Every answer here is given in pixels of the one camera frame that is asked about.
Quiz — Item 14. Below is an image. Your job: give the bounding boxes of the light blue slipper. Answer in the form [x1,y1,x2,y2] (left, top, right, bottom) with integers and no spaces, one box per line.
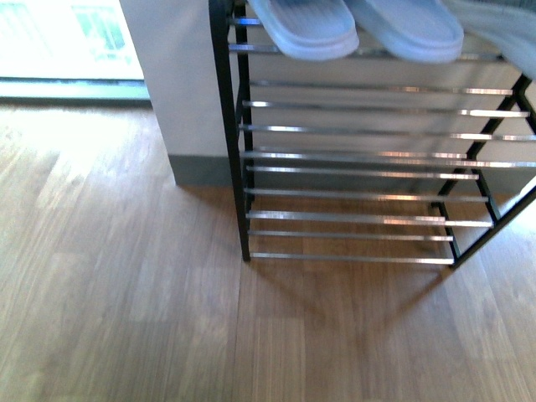
[346,1,464,64]
[249,0,359,61]

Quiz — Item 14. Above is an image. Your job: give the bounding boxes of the grey knit sneaker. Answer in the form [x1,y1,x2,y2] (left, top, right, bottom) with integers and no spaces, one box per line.
[445,1,535,80]

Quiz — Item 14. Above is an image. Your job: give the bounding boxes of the black metal shoe rack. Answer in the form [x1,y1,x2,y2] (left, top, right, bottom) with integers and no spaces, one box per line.
[208,1,535,268]

